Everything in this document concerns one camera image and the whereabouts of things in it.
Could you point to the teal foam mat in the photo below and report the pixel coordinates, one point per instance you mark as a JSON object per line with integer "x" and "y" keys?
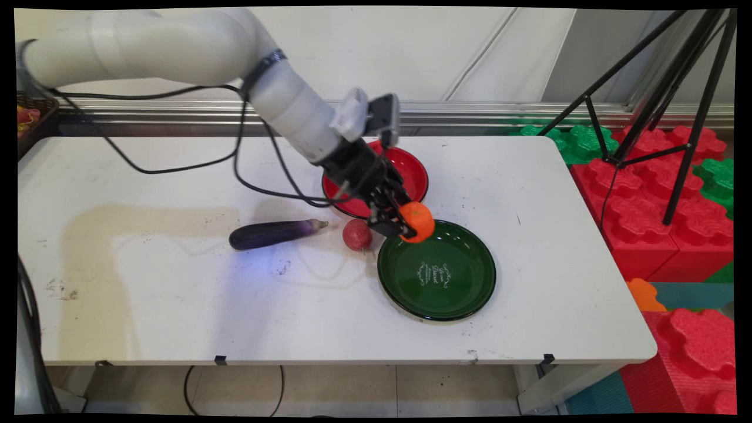
{"x": 693, "y": 295}

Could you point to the white table leg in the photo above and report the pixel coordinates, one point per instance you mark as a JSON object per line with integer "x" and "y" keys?
{"x": 558, "y": 388}

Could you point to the purple toy eggplant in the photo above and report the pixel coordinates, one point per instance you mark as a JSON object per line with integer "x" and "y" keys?
{"x": 270, "y": 233}

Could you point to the aluminium wall rail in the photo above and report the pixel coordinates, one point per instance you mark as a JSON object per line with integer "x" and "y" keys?
{"x": 499, "y": 114}

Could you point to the black table edge clip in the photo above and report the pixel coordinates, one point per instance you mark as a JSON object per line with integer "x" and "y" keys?
{"x": 221, "y": 359}
{"x": 548, "y": 359}

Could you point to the red round plate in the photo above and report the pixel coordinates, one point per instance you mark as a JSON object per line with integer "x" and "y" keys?
{"x": 411, "y": 173}

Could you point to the orange foam piece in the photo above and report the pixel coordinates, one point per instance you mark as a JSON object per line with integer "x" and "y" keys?
{"x": 643, "y": 295}

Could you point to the wrist camera on white bracket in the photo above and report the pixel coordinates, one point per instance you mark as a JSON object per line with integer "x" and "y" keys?
{"x": 370, "y": 117}

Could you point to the orange toy fruit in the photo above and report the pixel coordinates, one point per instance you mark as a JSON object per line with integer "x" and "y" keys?
{"x": 418, "y": 223}

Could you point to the green foam block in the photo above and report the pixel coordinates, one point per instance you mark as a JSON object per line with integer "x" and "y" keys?
{"x": 578, "y": 144}
{"x": 718, "y": 182}

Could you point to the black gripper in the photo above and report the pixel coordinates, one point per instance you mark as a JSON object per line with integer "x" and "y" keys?
{"x": 355, "y": 170}

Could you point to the black tripod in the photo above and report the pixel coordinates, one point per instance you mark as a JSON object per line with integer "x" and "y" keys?
{"x": 675, "y": 106}

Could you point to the pinkish red toy radish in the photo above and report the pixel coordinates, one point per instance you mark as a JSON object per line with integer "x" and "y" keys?
{"x": 357, "y": 235}

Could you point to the dark basket with toys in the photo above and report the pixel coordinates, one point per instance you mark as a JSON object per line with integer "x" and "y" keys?
{"x": 35, "y": 120}

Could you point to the dark green round plate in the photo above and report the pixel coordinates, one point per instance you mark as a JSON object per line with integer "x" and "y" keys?
{"x": 437, "y": 273}

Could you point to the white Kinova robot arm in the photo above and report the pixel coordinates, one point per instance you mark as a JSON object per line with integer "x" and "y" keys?
{"x": 147, "y": 47}

